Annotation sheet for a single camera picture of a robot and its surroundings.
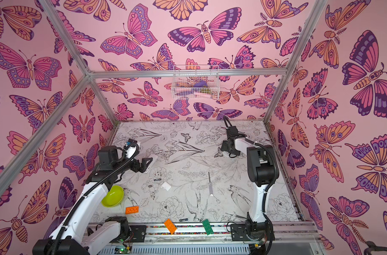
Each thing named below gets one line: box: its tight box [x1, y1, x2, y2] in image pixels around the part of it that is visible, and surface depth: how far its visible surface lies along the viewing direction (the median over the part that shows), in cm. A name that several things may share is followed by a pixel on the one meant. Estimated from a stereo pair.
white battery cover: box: [161, 181, 172, 192], surface depth 90 cm
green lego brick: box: [202, 218, 214, 236], surface depth 76 cm
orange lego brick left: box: [125, 206, 139, 215], surface depth 83 cm
